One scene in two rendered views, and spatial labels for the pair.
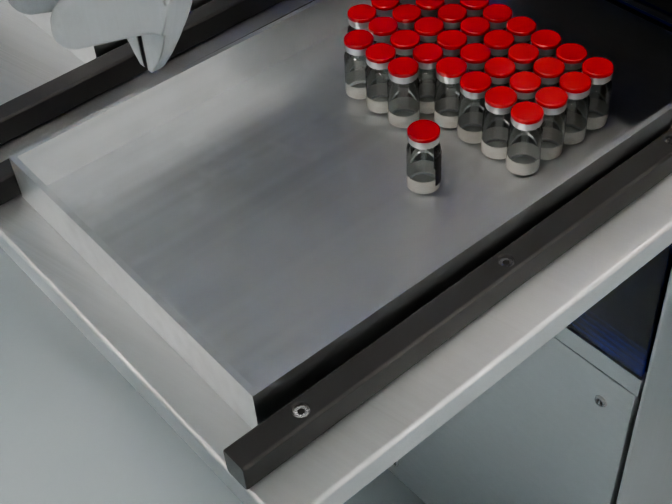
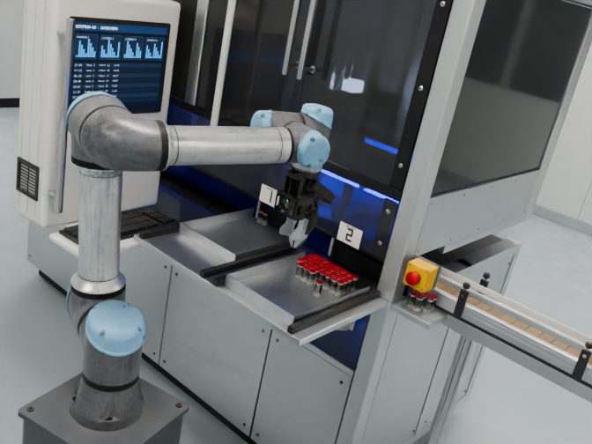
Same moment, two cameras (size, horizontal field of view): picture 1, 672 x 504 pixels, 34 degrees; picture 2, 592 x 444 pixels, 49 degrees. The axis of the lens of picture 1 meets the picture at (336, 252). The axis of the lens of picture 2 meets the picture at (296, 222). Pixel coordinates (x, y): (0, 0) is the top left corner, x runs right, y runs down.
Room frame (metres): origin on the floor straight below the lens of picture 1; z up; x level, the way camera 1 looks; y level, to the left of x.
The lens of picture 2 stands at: (-1.07, 0.48, 1.73)
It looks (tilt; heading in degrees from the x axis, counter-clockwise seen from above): 21 degrees down; 345
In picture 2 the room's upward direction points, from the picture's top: 12 degrees clockwise
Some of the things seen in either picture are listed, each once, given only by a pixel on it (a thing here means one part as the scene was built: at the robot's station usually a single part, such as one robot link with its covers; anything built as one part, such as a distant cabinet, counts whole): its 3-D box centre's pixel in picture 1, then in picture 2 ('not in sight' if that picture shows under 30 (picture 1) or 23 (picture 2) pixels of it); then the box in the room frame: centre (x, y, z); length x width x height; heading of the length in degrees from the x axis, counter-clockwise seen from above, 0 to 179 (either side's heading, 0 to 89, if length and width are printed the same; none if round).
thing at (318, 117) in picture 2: not in sight; (313, 129); (0.38, 0.09, 1.39); 0.09 x 0.08 x 0.11; 108
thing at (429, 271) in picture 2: not in sight; (421, 274); (0.49, -0.34, 1.00); 0.08 x 0.07 x 0.07; 128
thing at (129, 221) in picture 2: not in sight; (122, 225); (1.03, 0.50, 0.82); 0.40 x 0.14 x 0.02; 132
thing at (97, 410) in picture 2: not in sight; (109, 388); (0.11, 0.48, 0.84); 0.15 x 0.15 x 0.10
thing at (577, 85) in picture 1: (485, 58); (328, 273); (0.63, -0.11, 0.90); 0.18 x 0.02 x 0.05; 37
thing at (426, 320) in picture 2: not in sight; (422, 310); (0.50, -0.39, 0.87); 0.14 x 0.13 x 0.02; 128
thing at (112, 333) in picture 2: not in sight; (113, 340); (0.12, 0.49, 0.96); 0.13 x 0.12 x 0.14; 18
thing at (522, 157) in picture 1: (439, 86); (318, 277); (0.60, -0.08, 0.90); 0.18 x 0.02 x 0.05; 37
